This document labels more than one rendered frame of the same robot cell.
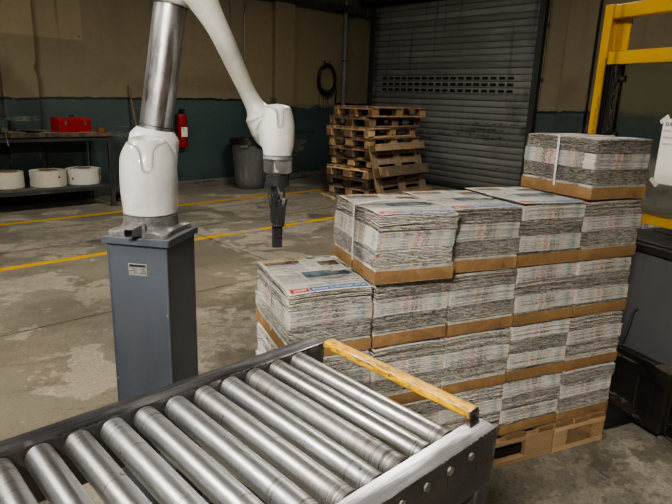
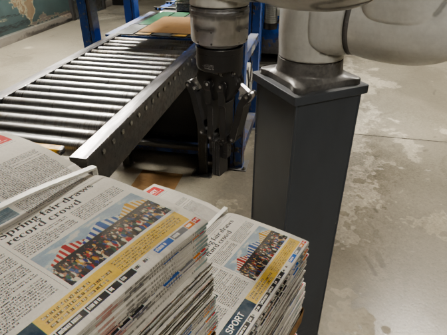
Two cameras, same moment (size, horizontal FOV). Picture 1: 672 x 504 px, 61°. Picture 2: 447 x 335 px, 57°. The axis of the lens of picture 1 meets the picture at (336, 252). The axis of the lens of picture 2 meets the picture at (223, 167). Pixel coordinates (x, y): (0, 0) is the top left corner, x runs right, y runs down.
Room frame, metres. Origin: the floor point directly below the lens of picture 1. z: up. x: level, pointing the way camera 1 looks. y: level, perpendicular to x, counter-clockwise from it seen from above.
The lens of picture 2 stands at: (2.33, -0.17, 1.32)
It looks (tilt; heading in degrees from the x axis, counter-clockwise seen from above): 31 degrees down; 146
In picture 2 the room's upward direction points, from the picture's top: straight up
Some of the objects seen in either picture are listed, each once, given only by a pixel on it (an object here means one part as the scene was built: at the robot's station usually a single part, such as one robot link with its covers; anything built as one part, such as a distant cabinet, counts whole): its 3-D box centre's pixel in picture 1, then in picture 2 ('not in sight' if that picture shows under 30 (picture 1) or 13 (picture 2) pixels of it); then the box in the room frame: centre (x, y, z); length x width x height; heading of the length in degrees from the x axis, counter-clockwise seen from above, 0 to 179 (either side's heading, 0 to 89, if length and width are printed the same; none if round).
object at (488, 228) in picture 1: (455, 228); not in sight; (2.08, -0.44, 0.95); 0.38 x 0.29 x 0.23; 21
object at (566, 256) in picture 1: (515, 245); not in sight; (2.19, -0.71, 0.86); 0.38 x 0.29 x 0.04; 22
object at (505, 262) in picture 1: (453, 251); not in sight; (2.07, -0.44, 0.86); 0.38 x 0.29 x 0.04; 21
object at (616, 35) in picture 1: (591, 197); not in sight; (2.79, -1.25, 0.97); 0.09 x 0.09 x 1.75; 24
